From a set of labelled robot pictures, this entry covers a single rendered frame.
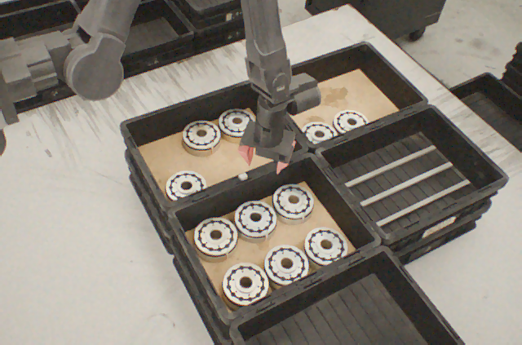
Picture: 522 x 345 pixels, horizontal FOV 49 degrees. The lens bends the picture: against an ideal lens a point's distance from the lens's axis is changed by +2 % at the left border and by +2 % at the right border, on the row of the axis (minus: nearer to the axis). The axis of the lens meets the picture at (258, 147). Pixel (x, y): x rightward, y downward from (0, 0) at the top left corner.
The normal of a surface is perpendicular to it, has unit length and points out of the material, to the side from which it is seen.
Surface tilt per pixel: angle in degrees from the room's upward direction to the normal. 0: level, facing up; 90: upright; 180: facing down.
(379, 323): 0
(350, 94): 0
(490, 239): 0
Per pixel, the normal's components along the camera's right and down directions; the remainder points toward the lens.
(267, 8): 0.48, 0.48
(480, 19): 0.07, -0.65
